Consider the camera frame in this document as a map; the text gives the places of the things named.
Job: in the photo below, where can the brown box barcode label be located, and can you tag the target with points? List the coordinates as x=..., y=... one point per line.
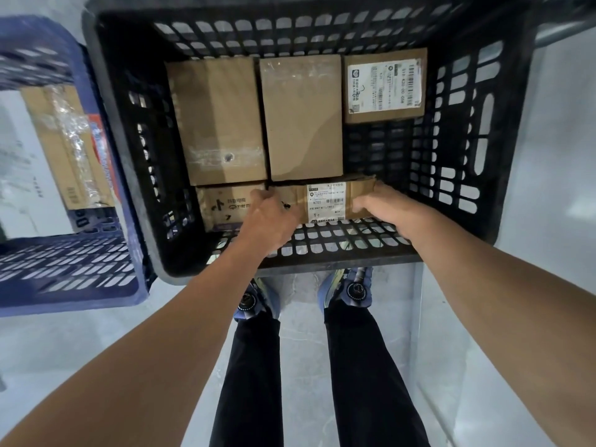
x=386, y=111

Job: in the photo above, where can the white cardboard box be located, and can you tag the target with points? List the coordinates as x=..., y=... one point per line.
x=18, y=181

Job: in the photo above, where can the long brown box white label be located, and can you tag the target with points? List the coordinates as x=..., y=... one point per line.
x=293, y=193

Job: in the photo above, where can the person's leg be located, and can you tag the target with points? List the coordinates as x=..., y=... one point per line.
x=368, y=381
x=251, y=381

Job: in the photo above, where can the person's right forearm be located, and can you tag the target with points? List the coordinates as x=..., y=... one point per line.
x=512, y=311

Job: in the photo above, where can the person's left forearm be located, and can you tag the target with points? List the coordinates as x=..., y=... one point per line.
x=139, y=358

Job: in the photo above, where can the brown cardboard box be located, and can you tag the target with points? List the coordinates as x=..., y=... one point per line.
x=214, y=116

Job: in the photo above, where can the person's right hand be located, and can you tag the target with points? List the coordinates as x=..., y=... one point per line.
x=396, y=211

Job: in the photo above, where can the person's right leg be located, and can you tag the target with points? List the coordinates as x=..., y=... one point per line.
x=368, y=381

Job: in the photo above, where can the small brown box purple edge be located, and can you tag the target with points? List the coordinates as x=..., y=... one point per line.
x=223, y=204

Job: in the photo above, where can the long taped brown box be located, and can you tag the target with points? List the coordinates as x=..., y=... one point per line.
x=60, y=148

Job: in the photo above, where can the black plastic crate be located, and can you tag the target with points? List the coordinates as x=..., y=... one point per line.
x=349, y=267

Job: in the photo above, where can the large plain brown box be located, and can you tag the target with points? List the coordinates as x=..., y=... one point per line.
x=302, y=116

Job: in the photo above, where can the person's left hand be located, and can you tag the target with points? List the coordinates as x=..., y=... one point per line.
x=265, y=228

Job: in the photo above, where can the blue plastic crate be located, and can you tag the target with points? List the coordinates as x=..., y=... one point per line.
x=70, y=297

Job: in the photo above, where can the person's left leg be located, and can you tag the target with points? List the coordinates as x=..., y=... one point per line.
x=251, y=381

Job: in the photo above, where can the person's right shoe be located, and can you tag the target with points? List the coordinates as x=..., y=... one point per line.
x=354, y=290

